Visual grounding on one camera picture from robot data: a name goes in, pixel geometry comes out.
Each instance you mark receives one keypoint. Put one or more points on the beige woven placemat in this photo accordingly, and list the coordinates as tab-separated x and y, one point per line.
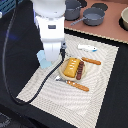
77	107

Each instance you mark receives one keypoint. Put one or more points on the yellow toy bread loaf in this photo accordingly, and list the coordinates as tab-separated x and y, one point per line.
71	67

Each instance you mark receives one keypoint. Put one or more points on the light blue cup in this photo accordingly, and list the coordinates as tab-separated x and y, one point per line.
42	60

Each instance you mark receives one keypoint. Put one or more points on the wooden handled fork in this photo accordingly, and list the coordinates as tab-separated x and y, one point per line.
72	83

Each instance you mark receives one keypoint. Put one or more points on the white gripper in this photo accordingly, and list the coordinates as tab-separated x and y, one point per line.
52	36

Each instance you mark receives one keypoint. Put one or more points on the dark grey pot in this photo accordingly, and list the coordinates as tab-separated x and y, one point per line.
73	8

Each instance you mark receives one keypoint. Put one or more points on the brown toy sausage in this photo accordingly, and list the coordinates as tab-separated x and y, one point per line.
79	70

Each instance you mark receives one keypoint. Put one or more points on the beige round plate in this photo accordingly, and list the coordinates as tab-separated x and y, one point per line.
63	66

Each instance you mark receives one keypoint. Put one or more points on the wooden handled knife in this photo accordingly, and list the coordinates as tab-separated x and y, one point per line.
84	59

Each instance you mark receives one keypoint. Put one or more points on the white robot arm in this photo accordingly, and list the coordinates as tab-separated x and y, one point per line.
51	9

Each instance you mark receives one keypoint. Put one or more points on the dark grey saucepan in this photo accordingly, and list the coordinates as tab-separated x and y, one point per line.
92	17

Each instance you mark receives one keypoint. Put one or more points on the beige bowl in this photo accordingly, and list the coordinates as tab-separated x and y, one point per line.
124	16

